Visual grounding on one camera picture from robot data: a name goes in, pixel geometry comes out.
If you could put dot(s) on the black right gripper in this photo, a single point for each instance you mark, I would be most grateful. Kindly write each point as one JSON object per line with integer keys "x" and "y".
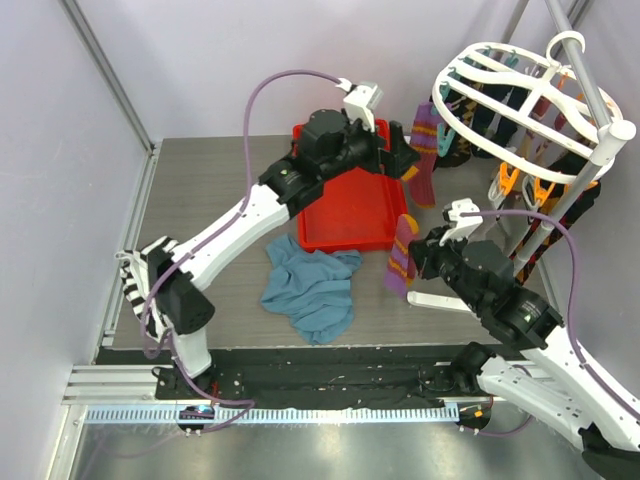
{"x": 422, "y": 258}

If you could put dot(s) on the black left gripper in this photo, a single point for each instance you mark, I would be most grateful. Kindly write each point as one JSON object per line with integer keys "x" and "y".
{"x": 394, "y": 164}

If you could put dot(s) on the purple striped sock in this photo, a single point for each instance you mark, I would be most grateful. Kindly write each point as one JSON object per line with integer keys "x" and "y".
{"x": 424, "y": 141}
{"x": 400, "y": 268}

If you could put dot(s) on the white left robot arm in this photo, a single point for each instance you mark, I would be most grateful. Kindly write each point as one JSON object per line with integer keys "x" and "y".
{"x": 326, "y": 147}

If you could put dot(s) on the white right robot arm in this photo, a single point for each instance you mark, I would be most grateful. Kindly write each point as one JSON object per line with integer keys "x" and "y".
{"x": 575, "y": 407}

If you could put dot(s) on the white round sock hanger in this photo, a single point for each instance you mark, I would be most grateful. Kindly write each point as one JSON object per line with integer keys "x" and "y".
{"x": 493, "y": 63}

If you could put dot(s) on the white stand base foot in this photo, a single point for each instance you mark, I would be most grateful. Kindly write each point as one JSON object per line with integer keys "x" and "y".
{"x": 433, "y": 301}

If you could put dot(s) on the red plastic bin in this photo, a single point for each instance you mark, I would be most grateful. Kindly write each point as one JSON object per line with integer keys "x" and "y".
{"x": 356, "y": 211}

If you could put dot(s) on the blue t-shirt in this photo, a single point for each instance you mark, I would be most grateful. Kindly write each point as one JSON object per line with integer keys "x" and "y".
{"x": 312, "y": 289}

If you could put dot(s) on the black white striped cloth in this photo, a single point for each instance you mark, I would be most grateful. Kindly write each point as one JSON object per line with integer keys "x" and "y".
{"x": 134, "y": 275}

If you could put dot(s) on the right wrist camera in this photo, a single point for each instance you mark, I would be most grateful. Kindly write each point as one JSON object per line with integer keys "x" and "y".
{"x": 462, "y": 218}

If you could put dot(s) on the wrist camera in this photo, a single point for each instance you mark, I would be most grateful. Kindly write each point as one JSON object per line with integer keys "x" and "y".
{"x": 360, "y": 103}
{"x": 462, "y": 218}

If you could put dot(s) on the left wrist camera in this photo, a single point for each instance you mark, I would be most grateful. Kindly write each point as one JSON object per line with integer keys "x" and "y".
{"x": 360, "y": 103}

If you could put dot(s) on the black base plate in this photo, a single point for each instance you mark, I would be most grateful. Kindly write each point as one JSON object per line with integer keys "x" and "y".
{"x": 311, "y": 378}

